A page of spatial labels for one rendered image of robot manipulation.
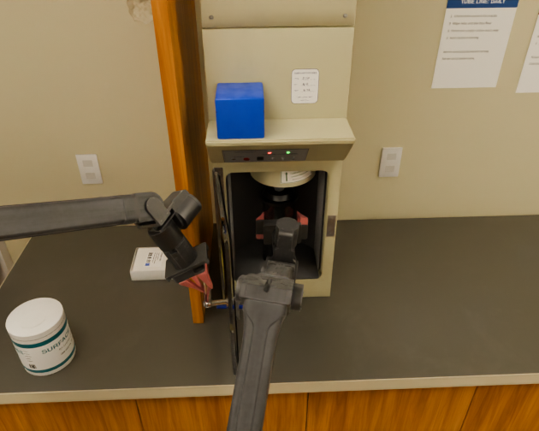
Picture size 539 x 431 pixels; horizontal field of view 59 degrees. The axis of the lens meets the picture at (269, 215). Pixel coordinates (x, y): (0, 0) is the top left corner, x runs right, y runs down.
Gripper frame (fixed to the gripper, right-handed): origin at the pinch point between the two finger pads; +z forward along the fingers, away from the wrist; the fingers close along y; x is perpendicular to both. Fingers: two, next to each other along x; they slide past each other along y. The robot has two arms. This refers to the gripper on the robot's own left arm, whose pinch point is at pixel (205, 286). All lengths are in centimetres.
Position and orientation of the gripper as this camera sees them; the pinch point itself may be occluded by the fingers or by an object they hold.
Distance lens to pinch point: 111.1
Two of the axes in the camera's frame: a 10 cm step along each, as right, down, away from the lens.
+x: 1.3, 5.5, -8.2
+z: 4.2, 7.2, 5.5
